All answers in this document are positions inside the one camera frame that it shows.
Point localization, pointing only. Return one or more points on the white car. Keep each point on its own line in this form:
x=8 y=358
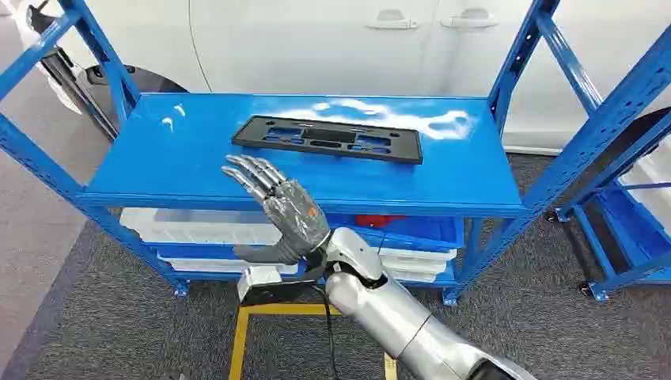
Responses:
x=314 y=47

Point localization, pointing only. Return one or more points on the blue wheeled shelf rack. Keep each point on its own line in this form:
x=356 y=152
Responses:
x=629 y=231

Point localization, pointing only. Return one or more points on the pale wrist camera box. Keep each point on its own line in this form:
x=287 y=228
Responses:
x=258 y=280

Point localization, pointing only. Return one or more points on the blue metal shelf rack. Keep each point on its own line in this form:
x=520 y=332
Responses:
x=293 y=178

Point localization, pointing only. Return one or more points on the blue storage bin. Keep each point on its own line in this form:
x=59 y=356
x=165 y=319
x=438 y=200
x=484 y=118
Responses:
x=424 y=231

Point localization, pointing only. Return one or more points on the yellow floor tape square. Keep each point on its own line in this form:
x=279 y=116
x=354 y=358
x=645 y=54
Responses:
x=240 y=341

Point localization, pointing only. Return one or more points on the black plastic plate frame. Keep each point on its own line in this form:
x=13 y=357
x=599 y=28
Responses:
x=399 y=153

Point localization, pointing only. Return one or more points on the red object in bin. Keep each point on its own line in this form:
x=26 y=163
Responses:
x=377 y=220

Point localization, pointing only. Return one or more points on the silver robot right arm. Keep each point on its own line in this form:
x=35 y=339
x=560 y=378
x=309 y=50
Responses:
x=388 y=314

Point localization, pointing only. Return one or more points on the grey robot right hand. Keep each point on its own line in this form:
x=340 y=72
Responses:
x=296 y=215

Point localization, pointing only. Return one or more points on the translucent white storage bin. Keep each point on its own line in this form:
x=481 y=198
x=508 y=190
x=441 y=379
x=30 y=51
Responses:
x=194 y=225

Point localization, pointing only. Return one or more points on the flat white storage bin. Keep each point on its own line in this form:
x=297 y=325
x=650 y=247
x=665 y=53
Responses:
x=419 y=262
x=209 y=265

